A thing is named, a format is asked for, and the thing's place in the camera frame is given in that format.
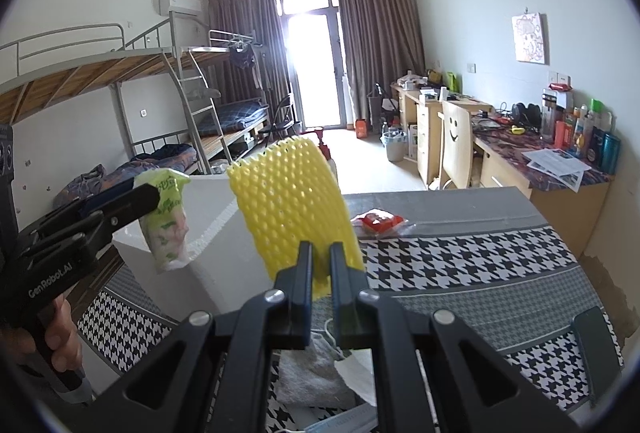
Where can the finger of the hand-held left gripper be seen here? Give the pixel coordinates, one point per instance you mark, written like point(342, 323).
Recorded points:
point(65, 213)
point(125, 208)

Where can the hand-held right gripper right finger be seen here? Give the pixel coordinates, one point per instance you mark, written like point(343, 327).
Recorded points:
point(347, 298)

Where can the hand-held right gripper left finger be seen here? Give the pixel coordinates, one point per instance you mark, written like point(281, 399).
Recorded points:
point(296, 298)

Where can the green printed plastic bag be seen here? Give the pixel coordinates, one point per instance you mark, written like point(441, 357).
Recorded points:
point(165, 233)

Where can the grey sock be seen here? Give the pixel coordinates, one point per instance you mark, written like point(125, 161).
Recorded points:
point(305, 373)

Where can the white foam box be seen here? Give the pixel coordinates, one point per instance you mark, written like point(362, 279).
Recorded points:
point(215, 233)

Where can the yellow foam net sleeve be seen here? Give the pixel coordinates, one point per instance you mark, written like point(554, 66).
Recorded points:
point(290, 193)

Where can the person's left hand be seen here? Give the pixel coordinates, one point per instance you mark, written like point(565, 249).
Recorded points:
point(62, 338)

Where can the blue orange quilt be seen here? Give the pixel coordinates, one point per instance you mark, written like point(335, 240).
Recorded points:
point(165, 158)

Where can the white face mask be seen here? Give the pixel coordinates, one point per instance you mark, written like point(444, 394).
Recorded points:
point(357, 375)

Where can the red snack packet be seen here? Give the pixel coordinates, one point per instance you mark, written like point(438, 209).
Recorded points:
point(377, 222)

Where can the houndstooth tablecloth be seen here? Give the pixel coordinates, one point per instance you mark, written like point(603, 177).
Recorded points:
point(475, 273)

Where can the blue checked mattress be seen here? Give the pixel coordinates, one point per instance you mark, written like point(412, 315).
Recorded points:
point(232, 115)

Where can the metal bunk bed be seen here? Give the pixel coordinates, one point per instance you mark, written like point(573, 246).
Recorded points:
point(75, 63)
point(220, 48)

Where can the grey trash bin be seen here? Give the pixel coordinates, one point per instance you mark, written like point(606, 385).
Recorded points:
point(393, 148)

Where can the orange bag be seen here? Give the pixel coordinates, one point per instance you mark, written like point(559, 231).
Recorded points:
point(361, 128)

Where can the black folding chair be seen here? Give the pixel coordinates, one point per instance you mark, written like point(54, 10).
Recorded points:
point(281, 118)

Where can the plain wooden desk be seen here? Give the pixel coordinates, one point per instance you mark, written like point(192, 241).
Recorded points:
point(425, 133)

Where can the hanging dark clothes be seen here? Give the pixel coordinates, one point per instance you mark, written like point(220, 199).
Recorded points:
point(243, 55)

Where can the wooden chair with smiley face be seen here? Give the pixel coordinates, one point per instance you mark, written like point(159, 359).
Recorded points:
point(457, 138)

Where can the brown curtain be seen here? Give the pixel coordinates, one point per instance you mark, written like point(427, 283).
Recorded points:
point(380, 38)
point(240, 38)

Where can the white air conditioner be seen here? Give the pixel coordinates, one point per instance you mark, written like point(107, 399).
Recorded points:
point(180, 4)

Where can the wooden desk with dark cover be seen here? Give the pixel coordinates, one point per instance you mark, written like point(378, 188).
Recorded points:
point(510, 148)

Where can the glass balcony door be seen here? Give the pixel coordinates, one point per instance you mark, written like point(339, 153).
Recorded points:
point(310, 63)

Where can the printed paper sheets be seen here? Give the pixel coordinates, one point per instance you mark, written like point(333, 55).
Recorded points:
point(557, 165)

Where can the dark green flat object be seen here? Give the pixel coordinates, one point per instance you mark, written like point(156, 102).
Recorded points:
point(597, 353)

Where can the black headphones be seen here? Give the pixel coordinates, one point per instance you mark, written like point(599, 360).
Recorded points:
point(527, 115)

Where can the group of toiletry bottles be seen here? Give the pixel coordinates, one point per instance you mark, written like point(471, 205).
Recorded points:
point(585, 133)

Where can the cartoon wall poster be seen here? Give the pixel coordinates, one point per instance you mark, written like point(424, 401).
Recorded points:
point(530, 38)

